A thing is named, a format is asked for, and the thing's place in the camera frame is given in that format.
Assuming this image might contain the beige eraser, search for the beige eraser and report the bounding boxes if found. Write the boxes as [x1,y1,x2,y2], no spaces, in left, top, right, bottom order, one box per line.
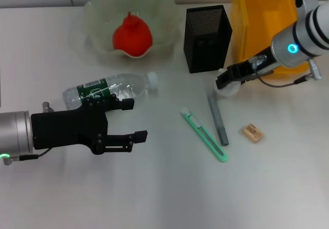
[241,122,264,144]

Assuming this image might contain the translucent wavy fruit bowl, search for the translucent wavy fruit bowl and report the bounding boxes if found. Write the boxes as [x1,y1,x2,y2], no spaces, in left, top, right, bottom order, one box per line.
[82,0,178,59]

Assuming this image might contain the black mesh pen holder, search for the black mesh pen holder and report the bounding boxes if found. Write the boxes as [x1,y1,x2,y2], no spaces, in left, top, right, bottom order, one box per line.
[183,5,233,74]

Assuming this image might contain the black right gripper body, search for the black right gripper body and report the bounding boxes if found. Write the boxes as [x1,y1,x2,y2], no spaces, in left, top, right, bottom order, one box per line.
[227,47,277,82]

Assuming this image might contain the green utility knife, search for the green utility knife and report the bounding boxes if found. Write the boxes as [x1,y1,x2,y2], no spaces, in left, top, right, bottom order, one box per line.
[179,106,229,163]

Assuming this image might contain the grey marker pen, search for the grey marker pen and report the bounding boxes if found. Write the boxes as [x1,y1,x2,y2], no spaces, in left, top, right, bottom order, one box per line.
[207,90,229,147]

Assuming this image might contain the yellow plastic bin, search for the yellow plastic bin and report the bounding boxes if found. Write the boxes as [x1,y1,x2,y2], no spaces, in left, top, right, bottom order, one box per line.
[230,0,309,80]

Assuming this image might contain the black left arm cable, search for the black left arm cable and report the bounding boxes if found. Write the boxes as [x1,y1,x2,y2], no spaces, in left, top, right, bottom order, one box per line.
[0,148,52,166]

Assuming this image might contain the water bottle green label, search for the water bottle green label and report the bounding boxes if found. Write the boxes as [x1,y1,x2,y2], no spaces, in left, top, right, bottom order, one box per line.
[62,71,159,111]

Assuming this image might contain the red-orange fruit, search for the red-orange fruit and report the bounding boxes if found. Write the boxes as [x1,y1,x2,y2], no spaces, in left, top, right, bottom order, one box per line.
[113,12,153,58]

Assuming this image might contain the white paper ball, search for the white paper ball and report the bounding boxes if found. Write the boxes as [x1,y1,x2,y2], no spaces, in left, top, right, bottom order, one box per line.
[212,68,240,98]

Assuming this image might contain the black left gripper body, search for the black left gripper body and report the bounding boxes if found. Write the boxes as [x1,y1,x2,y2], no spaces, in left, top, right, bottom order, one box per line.
[30,99,109,155]

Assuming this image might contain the grey right arm cable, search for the grey right arm cable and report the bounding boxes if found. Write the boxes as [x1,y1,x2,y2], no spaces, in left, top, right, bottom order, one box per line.
[253,58,322,87]

